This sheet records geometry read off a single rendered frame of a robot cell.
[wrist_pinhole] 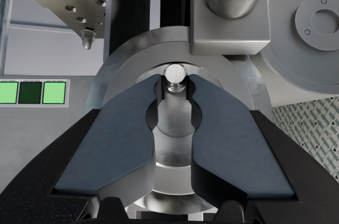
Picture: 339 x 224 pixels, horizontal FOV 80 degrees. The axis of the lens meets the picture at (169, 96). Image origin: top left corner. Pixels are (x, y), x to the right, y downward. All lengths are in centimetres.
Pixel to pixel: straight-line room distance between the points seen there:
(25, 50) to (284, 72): 203
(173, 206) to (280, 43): 15
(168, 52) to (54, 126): 45
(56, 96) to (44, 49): 151
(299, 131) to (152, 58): 26
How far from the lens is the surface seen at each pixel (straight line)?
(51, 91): 58
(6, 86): 65
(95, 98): 17
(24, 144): 61
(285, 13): 21
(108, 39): 19
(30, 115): 61
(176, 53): 16
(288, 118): 38
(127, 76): 16
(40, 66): 203
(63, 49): 202
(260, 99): 17
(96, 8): 47
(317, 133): 32
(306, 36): 20
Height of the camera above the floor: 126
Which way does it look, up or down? 7 degrees down
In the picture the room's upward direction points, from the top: 180 degrees counter-clockwise
